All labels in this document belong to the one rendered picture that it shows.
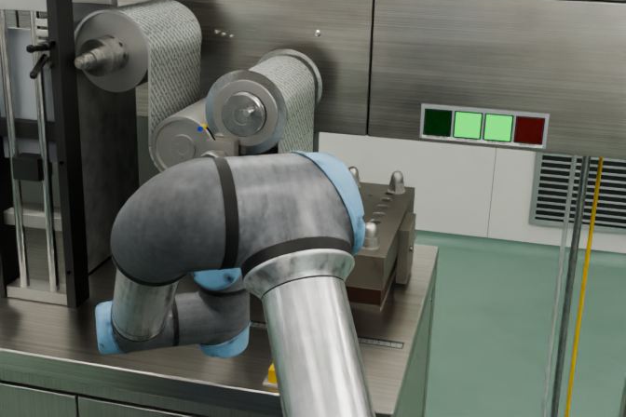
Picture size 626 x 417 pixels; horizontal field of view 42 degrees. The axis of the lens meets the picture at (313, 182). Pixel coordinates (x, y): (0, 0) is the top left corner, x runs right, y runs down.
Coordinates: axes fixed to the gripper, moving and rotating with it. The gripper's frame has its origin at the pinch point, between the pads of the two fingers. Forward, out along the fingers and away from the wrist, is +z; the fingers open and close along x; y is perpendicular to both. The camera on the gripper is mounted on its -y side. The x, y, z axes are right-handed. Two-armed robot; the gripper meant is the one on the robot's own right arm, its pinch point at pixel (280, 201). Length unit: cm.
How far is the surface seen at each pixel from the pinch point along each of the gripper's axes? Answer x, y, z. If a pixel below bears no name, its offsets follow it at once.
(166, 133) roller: 21.0, 10.8, -1.6
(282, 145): -0.2, 10.4, -0.6
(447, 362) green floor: -26, -109, 144
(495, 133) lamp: -35.5, 8.4, 30.1
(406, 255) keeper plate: -21.8, -12.0, 10.8
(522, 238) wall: -51, -102, 264
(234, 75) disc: 8.1, 22.3, -2.2
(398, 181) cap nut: -17.0, -3.3, 29.0
